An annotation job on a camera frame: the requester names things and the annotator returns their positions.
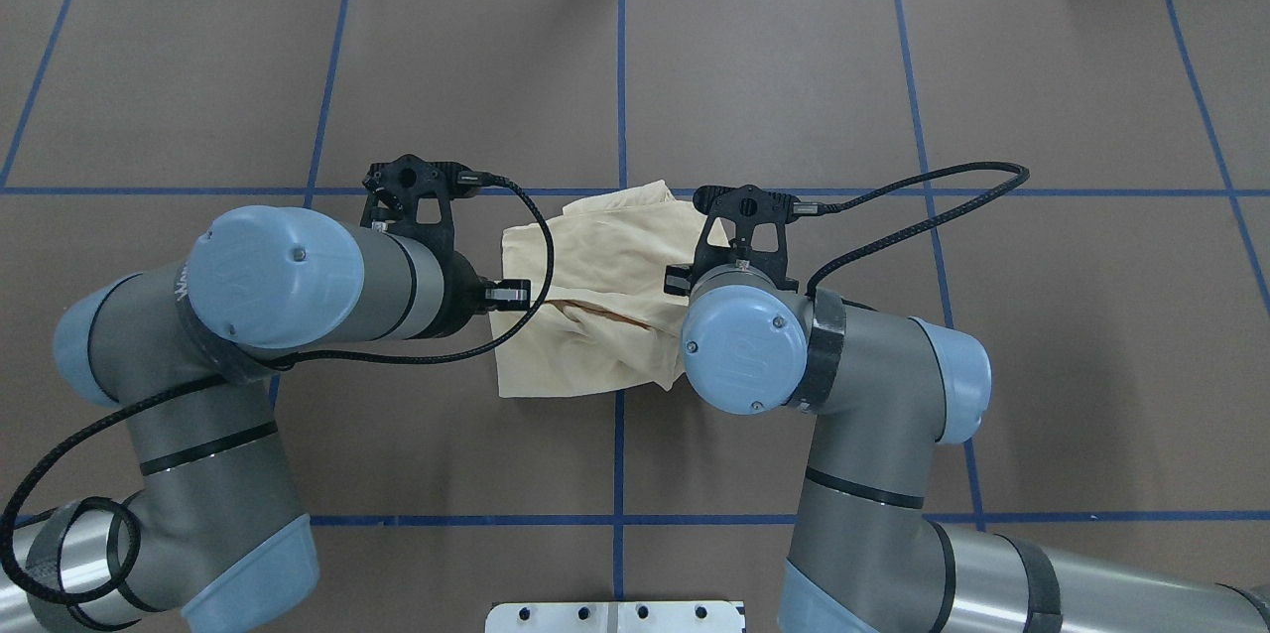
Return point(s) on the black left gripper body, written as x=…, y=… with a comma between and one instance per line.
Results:
x=457, y=294

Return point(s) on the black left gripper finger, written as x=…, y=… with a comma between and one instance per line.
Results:
x=515, y=296

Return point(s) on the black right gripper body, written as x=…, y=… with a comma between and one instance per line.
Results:
x=679, y=280

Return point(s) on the cream long-sleeve printed shirt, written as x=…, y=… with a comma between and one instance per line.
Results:
x=607, y=324

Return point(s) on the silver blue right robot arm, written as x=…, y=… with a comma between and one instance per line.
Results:
x=885, y=391

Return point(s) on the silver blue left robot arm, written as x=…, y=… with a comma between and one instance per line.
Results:
x=181, y=498

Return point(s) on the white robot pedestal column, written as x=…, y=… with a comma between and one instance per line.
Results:
x=618, y=616

